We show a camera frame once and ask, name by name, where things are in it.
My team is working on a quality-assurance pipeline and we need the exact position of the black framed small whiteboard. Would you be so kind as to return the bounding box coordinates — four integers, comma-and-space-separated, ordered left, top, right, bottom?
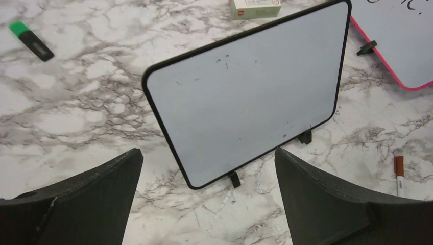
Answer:
141, 1, 352, 190

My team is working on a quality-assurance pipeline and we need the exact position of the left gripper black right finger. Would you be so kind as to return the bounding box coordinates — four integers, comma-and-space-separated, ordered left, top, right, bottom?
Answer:
274, 148, 432, 244

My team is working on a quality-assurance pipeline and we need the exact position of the green white eraser box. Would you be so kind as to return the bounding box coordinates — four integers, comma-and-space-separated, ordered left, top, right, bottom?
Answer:
228, 0, 281, 20

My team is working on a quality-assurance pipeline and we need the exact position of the red marker cap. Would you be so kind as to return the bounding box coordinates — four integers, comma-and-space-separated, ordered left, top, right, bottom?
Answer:
394, 156, 404, 177

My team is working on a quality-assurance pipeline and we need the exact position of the pink framed whiteboard with text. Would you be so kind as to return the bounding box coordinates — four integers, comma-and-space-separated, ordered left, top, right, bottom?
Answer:
351, 0, 432, 90

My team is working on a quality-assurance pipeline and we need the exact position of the white marker pen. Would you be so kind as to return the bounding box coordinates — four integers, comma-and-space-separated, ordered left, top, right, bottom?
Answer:
394, 156, 404, 197

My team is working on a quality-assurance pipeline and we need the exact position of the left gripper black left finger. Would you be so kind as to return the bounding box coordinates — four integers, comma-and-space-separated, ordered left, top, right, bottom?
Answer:
1, 149, 143, 244

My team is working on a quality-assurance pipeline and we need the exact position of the green black highlighter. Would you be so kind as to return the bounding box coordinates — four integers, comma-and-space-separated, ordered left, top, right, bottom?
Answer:
9, 21, 55, 62

